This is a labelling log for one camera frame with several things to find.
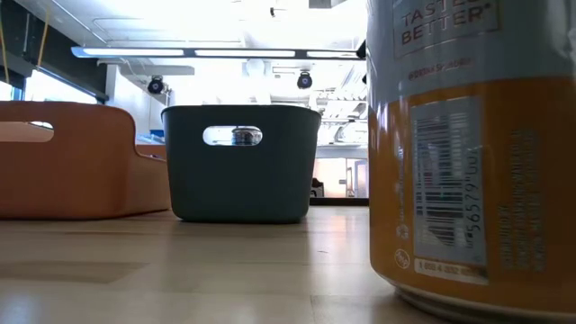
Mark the dark blue-grey plastic bin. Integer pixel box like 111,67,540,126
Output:
160,104,323,225

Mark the orange plastic bin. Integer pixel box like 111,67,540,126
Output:
0,100,173,221

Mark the orange Spindrift soda can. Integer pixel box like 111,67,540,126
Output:
366,0,576,323

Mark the ceiling vent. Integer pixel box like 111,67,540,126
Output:
308,0,350,9

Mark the long ceiling light fixture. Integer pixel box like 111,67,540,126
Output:
70,45,366,61

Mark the yellow hanging cable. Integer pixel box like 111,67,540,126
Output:
0,8,11,86
36,11,50,68

